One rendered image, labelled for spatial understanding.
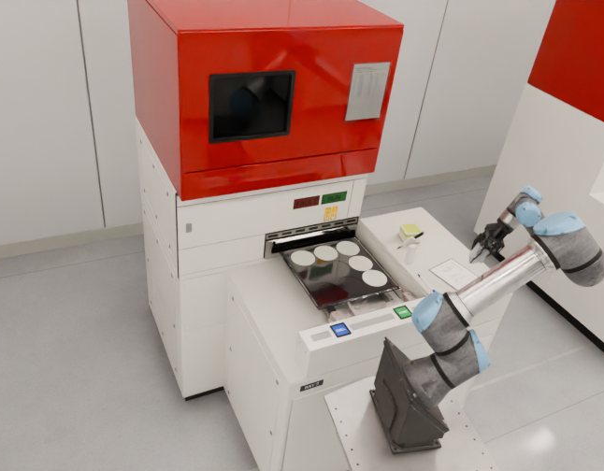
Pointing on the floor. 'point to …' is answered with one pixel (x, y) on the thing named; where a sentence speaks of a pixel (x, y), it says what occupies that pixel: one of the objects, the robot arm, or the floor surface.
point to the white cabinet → (295, 395)
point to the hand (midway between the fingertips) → (471, 260)
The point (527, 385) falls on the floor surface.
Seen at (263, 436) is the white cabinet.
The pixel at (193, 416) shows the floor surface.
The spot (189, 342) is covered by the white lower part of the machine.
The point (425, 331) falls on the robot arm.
